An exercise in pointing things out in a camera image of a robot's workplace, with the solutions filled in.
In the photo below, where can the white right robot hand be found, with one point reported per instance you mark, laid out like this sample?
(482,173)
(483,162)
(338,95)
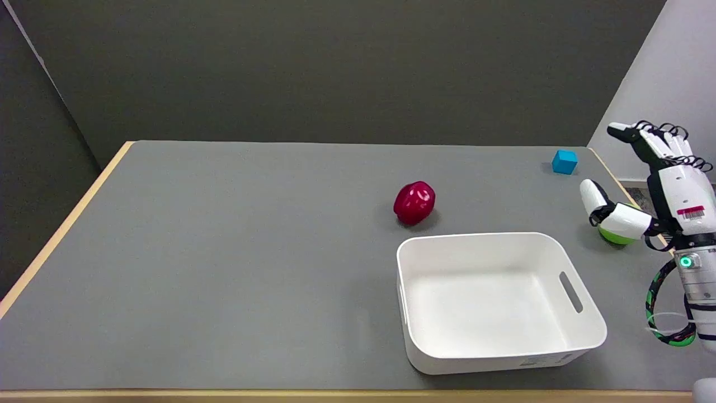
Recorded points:
(679,190)

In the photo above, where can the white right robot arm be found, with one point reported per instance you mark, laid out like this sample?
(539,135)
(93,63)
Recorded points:
(698,296)

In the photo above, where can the red apple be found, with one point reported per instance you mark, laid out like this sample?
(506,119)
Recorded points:
(414,203)

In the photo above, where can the blue cube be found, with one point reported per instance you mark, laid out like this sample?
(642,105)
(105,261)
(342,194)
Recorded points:
(564,162)

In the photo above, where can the white plastic bin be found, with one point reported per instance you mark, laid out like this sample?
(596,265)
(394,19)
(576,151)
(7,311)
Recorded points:
(498,302)

